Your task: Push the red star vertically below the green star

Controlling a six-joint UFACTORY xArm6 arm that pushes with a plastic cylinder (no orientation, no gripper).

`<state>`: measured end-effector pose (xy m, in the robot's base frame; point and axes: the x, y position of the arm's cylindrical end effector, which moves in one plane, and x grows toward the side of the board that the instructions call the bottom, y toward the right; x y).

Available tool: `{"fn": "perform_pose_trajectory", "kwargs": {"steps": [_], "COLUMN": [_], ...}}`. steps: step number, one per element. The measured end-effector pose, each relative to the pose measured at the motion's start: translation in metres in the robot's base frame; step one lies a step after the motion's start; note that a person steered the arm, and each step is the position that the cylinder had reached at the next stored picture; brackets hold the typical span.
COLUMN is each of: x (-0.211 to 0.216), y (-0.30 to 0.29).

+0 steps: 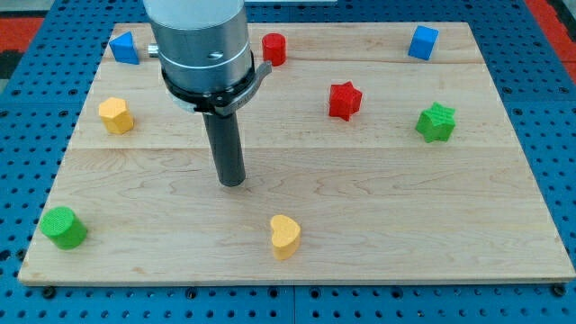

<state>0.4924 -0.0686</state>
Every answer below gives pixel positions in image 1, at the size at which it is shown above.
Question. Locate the red star block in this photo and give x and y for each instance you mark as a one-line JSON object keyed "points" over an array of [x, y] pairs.
{"points": [[344, 100]]}

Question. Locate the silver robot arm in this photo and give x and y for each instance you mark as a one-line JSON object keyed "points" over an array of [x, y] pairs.
{"points": [[204, 50]]}

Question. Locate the green star block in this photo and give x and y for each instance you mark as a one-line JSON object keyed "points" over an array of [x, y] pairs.
{"points": [[436, 123]]}

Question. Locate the yellow heart block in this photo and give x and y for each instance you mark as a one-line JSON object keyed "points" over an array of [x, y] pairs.
{"points": [[286, 236]]}

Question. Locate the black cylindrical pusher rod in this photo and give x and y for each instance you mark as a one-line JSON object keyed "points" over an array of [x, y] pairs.
{"points": [[226, 149]]}

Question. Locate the wooden board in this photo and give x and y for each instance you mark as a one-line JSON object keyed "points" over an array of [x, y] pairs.
{"points": [[376, 204]]}

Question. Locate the red cylinder block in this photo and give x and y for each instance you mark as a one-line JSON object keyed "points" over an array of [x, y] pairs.
{"points": [[274, 48]]}

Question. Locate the yellow hexagon block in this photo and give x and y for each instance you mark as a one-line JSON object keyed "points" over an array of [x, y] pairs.
{"points": [[115, 115]]}

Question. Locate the blue cube block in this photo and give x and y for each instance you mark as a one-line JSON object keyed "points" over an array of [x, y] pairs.
{"points": [[423, 42]]}

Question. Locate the blue triangle block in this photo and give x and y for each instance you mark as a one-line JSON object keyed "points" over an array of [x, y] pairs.
{"points": [[124, 50]]}

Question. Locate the green cylinder block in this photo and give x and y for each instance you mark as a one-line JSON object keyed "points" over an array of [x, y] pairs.
{"points": [[63, 228]]}

